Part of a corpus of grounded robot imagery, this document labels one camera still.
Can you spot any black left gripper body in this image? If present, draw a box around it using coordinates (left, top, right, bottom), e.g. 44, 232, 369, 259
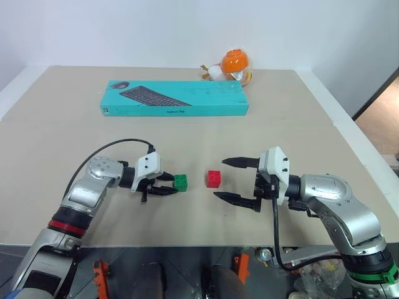
140, 173, 166, 206

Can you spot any dark rounded shape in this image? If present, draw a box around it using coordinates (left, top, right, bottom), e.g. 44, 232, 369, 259
201, 263, 248, 299

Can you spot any red toy cube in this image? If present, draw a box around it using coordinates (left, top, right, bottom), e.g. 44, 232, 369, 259
205, 169, 223, 189

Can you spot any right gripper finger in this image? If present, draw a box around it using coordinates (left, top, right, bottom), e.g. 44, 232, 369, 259
221, 156, 261, 169
213, 191, 261, 212

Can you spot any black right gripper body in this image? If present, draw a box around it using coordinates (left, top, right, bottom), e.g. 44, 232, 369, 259
253, 169, 281, 213

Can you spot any crumpled clear plastic bag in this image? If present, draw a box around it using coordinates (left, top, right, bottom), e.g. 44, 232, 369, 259
297, 260, 349, 298

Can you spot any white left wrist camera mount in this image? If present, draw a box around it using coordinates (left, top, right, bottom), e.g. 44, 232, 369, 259
130, 152, 163, 194

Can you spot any teal keyboard box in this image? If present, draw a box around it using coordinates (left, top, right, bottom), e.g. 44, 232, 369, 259
100, 80, 250, 118

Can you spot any small metal can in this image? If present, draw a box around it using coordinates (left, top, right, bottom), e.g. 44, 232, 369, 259
256, 247, 272, 266

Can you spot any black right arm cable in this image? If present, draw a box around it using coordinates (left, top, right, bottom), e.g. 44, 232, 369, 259
271, 183, 344, 273

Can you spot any orange toy in plastic bag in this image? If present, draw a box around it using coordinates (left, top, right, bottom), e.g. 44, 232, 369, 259
199, 49, 254, 90

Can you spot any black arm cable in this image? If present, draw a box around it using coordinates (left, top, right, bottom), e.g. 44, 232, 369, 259
271, 183, 344, 273
62, 138, 156, 203

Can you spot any green toy cube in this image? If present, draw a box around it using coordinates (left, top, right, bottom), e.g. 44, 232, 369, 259
173, 174, 190, 192

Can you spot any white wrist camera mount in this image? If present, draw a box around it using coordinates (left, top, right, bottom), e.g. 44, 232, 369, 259
130, 152, 163, 194
258, 146, 292, 206

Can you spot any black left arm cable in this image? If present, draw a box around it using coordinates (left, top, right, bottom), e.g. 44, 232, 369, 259
62, 138, 156, 203

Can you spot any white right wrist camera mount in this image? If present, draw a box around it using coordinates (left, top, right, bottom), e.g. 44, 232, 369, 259
258, 146, 292, 206

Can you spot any orange clamp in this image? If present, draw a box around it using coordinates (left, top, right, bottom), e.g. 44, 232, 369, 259
231, 253, 251, 282
91, 259, 110, 299

